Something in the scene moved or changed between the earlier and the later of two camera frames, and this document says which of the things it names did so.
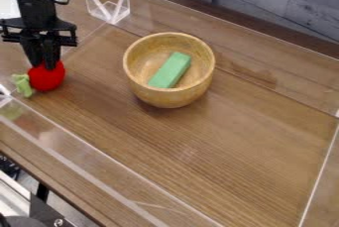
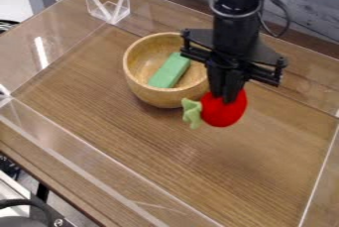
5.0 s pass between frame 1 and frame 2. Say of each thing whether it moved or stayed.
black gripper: moved
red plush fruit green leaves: moved
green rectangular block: stayed
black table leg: stayed
